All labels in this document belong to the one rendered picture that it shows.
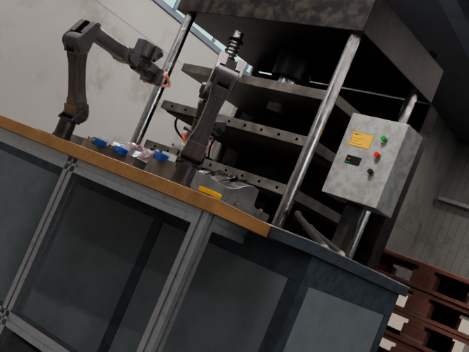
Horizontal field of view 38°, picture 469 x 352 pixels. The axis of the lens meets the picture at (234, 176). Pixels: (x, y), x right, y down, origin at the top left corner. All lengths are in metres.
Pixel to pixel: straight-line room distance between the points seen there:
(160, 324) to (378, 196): 1.43
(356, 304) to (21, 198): 1.56
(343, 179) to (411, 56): 0.83
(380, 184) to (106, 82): 2.94
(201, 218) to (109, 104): 3.69
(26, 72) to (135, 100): 1.09
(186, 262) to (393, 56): 1.92
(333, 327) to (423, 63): 1.85
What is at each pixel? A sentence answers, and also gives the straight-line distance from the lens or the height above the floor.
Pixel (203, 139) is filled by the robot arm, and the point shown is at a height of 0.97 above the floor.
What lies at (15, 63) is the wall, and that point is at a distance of 4.88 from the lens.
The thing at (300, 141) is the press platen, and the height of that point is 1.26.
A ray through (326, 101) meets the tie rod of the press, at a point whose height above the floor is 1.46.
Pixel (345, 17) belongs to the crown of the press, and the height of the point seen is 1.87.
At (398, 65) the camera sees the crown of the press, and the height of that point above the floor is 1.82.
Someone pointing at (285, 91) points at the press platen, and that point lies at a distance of 3.44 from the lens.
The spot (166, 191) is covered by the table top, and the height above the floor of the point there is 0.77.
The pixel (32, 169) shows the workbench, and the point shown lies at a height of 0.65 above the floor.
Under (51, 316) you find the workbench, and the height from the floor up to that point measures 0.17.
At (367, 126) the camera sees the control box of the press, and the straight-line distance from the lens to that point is 3.15.
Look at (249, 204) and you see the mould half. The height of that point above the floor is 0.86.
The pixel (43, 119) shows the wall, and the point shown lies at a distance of 5.10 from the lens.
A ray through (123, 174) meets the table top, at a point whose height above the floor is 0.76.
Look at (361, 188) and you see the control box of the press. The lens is 3.05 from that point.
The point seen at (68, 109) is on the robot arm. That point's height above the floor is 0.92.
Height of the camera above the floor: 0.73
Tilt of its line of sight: 5 degrees up
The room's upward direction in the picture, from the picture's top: 23 degrees clockwise
